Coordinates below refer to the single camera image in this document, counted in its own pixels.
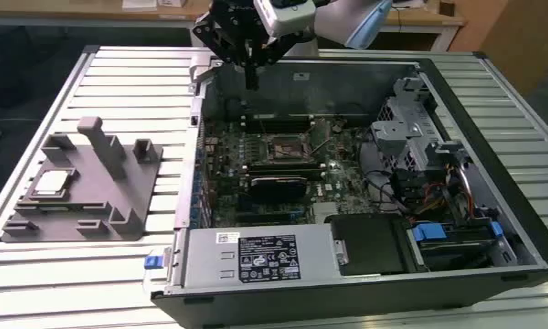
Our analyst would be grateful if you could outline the black graphics card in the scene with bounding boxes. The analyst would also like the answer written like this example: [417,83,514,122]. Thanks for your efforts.
[248,176,309,200]

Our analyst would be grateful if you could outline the green RAM stick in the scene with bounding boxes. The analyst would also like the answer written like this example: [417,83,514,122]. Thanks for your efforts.
[35,203,105,210]

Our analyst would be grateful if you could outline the grey plastic bay latch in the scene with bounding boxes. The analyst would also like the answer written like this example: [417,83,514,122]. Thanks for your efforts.
[426,142,462,165]
[392,77,430,102]

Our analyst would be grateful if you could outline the black PC case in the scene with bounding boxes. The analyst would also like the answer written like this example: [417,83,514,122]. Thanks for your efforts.
[144,51,548,329]

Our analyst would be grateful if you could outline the black hard disk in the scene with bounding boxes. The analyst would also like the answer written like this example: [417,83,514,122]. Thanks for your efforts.
[417,238,497,272]

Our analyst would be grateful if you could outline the CPU socket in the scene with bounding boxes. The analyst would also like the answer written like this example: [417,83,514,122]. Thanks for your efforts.
[264,133,314,164]

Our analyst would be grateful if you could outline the wooden cabinet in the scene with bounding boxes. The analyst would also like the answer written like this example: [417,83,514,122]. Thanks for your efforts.
[448,0,548,99]

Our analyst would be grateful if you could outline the metal socket cover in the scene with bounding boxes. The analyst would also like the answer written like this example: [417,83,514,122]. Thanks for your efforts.
[305,117,337,153]

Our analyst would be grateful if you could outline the blue disk carrier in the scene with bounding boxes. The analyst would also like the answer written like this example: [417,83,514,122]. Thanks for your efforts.
[410,221,504,245]

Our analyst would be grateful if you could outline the wooden desk white legs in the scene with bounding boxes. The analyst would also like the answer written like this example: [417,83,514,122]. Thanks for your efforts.
[0,0,468,52]

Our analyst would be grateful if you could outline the green motherboard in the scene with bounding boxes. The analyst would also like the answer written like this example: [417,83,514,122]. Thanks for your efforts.
[198,114,405,229]

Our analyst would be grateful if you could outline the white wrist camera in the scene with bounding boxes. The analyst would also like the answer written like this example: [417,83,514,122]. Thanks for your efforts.
[253,0,318,38]

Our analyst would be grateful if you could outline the grey card retention bracket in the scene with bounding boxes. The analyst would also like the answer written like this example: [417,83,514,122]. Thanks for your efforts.
[186,56,218,95]

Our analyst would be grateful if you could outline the grey flat cable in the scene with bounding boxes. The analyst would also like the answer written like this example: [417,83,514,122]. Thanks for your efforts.
[446,160,481,223]

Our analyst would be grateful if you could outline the grey parts rack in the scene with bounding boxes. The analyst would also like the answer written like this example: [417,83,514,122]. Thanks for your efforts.
[0,116,165,243]

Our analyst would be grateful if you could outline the silver chipset heatsink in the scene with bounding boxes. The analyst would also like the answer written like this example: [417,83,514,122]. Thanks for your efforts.
[312,202,341,220]

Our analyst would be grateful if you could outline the black expansion slot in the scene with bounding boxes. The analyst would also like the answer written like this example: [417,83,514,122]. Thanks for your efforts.
[234,211,294,224]

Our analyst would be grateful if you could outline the silver CPU green substrate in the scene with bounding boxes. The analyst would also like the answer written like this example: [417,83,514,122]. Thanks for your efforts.
[30,169,73,200]

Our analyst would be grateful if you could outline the orange yellow wire bundle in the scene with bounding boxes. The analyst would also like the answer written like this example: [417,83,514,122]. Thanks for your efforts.
[406,183,446,222]

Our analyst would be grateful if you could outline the black plastic shroud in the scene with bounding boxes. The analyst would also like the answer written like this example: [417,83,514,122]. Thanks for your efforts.
[322,212,421,277]

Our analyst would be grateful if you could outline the silver metal drive cage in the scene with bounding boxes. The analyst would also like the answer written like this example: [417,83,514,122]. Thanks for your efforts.
[369,77,466,172]

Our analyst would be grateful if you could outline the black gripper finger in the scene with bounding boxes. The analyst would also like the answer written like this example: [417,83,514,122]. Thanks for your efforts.
[250,33,298,90]
[190,12,253,90]

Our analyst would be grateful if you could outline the black wire bundle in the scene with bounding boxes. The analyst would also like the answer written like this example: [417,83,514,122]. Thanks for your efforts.
[360,130,424,220]

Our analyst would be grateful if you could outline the grey power supply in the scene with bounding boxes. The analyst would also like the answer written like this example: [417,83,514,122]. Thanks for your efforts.
[162,224,344,296]

